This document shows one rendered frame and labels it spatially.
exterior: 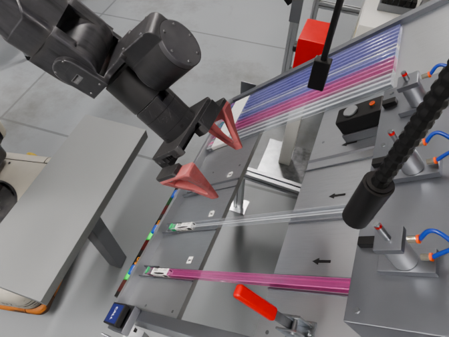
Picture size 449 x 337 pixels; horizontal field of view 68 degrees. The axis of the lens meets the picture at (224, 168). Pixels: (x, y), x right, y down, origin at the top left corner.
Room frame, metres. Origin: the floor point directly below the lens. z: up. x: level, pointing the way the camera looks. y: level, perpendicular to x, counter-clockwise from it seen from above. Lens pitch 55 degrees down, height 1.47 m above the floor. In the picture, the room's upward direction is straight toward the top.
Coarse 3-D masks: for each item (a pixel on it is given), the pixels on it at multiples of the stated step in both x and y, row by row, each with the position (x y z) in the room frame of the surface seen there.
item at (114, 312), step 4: (116, 304) 0.16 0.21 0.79; (112, 308) 0.15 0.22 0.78; (116, 308) 0.15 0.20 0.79; (120, 308) 0.15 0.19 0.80; (112, 312) 0.14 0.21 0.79; (116, 312) 0.14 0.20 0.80; (108, 316) 0.14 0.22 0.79; (112, 316) 0.14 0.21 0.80; (116, 316) 0.13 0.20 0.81; (104, 320) 0.13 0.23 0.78; (108, 320) 0.13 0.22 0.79; (112, 320) 0.13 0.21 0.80
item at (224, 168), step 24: (216, 168) 0.49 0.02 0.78; (240, 168) 0.44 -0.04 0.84; (216, 192) 0.40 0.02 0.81; (192, 216) 0.35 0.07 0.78; (216, 216) 0.32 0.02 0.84; (168, 240) 0.31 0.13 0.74; (192, 240) 0.28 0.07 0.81; (168, 264) 0.24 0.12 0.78; (192, 264) 0.22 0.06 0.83; (144, 288) 0.20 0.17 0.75; (168, 288) 0.18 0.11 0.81; (192, 288) 0.17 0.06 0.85; (168, 312) 0.14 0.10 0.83
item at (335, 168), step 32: (416, 32) 0.59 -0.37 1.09; (448, 32) 0.53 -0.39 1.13; (416, 64) 0.48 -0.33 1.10; (320, 128) 0.44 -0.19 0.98; (320, 160) 0.35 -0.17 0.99; (352, 160) 0.32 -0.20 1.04; (320, 192) 0.28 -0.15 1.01; (352, 192) 0.26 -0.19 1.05; (320, 224) 0.22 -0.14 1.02; (288, 256) 0.18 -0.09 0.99; (320, 256) 0.17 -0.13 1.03; (352, 256) 0.15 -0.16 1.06; (288, 288) 0.13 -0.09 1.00; (320, 320) 0.08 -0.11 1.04
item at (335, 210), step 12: (252, 216) 0.28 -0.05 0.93; (264, 216) 0.27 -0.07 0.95; (276, 216) 0.26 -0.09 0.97; (288, 216) 0.25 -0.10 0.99; (300, 216) 0.24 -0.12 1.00; (312, 216) 0.23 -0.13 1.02; (324, 216) 0.23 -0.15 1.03; (336, 216) 0.22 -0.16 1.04; (192, 228) 0.31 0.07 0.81; (204, 228) 0.30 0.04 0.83
